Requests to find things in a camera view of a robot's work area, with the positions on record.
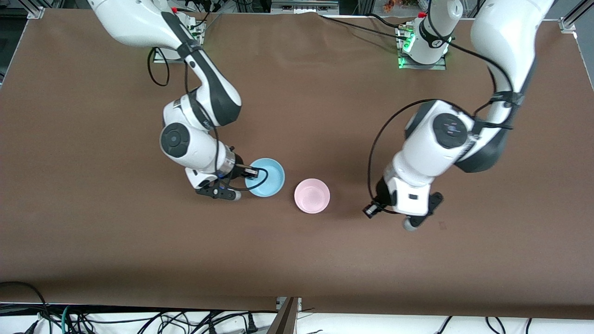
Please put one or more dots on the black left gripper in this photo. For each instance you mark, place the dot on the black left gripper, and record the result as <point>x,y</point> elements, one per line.
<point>381,193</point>

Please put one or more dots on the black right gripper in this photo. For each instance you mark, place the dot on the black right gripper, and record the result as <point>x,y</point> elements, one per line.
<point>240,168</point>

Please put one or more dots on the light blue bowl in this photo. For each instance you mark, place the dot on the light blue bowl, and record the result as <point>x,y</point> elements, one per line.
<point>269,178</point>

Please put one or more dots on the grey table leg post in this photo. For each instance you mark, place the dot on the grey table leg post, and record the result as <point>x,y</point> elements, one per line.
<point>284,320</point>

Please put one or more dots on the grey metal box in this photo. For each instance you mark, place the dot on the grey metal box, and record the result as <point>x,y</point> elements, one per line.
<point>304,5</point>

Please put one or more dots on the black power plug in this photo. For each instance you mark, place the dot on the black power plug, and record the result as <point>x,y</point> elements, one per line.
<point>251,323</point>

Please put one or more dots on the brown table cover sheet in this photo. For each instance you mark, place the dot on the brown table cover sheet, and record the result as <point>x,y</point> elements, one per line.
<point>297,255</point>

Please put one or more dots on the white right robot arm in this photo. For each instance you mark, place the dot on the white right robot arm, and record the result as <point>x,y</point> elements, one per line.
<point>134,18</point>

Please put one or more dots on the orange object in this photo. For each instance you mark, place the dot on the orange object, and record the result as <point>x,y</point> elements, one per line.
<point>394,4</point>

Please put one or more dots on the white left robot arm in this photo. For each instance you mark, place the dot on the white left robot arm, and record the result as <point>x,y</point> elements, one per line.
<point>506,37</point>

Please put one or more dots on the aluminium corner bracket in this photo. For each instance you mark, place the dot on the aluminium corner bracket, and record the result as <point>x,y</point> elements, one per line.
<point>568,24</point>
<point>36,12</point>

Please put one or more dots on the small white bracket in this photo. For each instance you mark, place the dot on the small white bracket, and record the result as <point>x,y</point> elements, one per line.
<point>280,302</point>

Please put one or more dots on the pink bowl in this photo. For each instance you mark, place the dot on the pink bowl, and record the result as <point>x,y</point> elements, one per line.
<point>312,197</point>

